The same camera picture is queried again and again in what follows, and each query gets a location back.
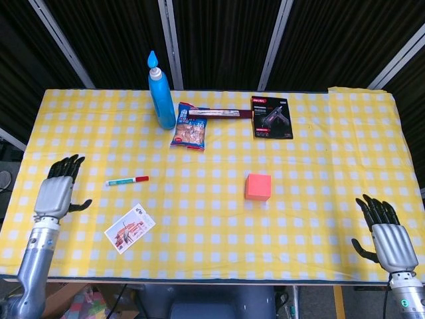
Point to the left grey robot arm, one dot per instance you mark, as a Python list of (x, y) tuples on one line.
[(34, 266)]

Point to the blue detergent bottle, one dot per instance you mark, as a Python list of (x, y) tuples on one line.
[(162, 99)]

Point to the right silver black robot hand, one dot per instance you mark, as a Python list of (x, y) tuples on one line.
[(393, 246)]

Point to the orange cube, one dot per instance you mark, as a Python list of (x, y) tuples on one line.
[(258, 187)]

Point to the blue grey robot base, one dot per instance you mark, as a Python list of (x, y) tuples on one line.
[(219, 302)]

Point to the white illustrated postcard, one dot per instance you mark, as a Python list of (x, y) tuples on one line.
[(130, 228)]

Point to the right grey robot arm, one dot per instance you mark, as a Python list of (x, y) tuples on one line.
[(408, 297)]

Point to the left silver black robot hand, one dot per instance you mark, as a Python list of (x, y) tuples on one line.
[(54, 196)]

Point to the white metal frame post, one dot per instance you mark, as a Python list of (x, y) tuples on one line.
[(61, 41), (171, 43), (275, 43), (398, 61), (11, 138)]

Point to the colourful foam mat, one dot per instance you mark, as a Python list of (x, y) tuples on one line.
[(84, 305)]

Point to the dark red long box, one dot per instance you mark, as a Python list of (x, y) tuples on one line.
[(219, 113)]

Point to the yellow white checkered tablecloth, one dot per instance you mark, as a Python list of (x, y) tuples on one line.
[(265, 232)]

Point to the red capped green white marker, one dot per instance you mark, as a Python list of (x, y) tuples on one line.
[(124, 181)]

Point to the blue snack bag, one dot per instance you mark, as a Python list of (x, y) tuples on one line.
[(189, 131)]

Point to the black glue gun package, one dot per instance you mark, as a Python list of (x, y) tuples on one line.
[(272, 118)]

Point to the brown cardboard box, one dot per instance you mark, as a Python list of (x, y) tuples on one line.
[(58, 300)]

